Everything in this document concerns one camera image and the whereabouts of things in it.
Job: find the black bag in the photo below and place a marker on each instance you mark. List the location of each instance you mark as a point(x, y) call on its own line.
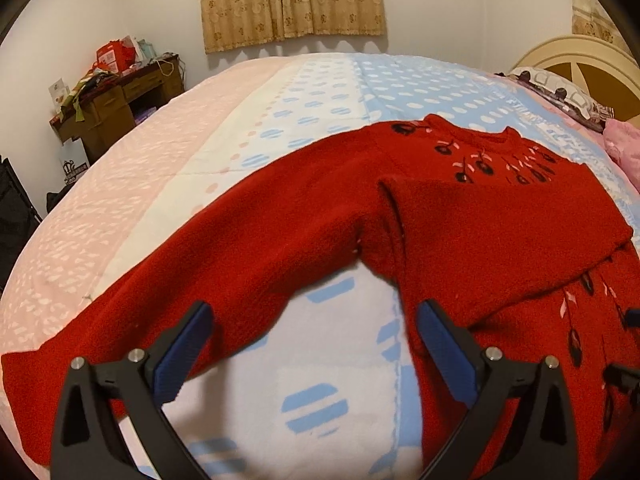
point(15, 210)

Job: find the brown wooden desk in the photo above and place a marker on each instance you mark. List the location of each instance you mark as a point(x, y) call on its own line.
point(115, 102)

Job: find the pink cloth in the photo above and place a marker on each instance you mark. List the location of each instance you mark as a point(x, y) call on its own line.
point(625, 145)

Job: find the beige floral curtain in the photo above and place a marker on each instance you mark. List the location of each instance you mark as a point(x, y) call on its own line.
point(295, 0)
point(592, 15)

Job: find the white paper bag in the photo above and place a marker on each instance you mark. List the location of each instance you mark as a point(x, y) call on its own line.
point(137, 49)

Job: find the white printed bag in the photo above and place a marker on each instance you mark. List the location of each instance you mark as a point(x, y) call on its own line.
point(74, 162)

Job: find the cream wooden headboard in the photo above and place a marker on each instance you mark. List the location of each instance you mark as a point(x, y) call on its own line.
point(590, 62)

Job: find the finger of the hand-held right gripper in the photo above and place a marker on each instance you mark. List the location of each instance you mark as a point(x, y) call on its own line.
point(634, 320)
point(625, 379)

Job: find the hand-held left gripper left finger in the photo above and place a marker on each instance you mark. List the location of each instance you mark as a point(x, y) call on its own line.
point(184, 352)

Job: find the polka-dot bed blanket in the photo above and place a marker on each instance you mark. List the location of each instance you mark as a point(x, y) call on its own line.
point(200, 135)

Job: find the red gift box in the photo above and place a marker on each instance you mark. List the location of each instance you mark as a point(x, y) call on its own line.
point(114, 57)

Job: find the white card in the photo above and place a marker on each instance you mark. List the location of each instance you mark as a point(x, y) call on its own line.
point(57, 92)

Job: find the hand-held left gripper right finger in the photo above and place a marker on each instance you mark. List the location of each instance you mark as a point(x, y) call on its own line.
point(445, 352)

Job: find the red knitted sweater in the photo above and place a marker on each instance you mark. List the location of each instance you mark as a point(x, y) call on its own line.
point(450, 230)

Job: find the patterned white pillow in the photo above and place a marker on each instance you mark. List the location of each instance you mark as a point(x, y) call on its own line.
point(560, 87)

